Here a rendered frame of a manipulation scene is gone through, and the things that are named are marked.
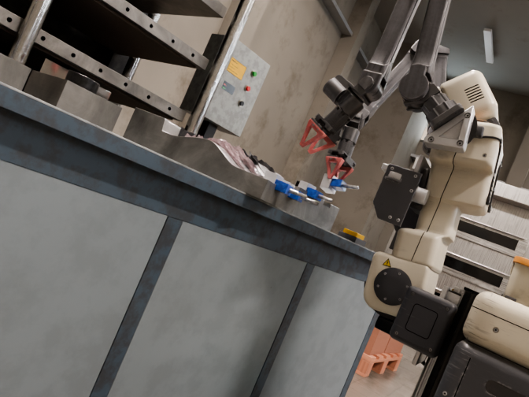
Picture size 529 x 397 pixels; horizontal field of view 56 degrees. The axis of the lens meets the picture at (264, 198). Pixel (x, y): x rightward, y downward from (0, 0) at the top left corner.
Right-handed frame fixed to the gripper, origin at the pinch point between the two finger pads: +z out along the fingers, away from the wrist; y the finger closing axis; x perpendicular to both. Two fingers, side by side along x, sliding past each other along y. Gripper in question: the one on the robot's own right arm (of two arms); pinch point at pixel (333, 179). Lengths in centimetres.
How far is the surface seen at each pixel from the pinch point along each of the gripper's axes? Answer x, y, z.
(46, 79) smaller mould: -23, 91, 20
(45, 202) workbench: -2, 89, 47
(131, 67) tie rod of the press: -136, 13, -40
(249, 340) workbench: -5, 6, 61
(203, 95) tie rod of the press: -71, 12, -25
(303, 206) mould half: -0.1, 10.7, 14.8
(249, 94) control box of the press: -80, -20, -46
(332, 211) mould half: 0.5, -5.5, 9.7
